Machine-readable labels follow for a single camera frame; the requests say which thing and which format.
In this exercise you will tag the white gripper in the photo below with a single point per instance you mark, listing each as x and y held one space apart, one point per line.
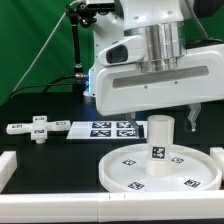
198 77

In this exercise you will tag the white round table top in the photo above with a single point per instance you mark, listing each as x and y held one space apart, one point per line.
141 168

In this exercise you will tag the white cross-shaped table base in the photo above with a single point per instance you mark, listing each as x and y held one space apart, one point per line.
39 128

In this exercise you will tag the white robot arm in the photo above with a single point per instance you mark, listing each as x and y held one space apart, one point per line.
142 61

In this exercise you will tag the white marker sheet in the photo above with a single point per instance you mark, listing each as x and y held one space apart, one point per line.
111 130

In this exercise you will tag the white front fence bar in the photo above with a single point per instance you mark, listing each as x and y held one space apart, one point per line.
106 207

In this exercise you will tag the white left fence block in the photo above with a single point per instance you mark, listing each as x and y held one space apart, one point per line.
8 165

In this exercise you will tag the black camera stand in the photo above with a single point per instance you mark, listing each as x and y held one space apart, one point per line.
79 16

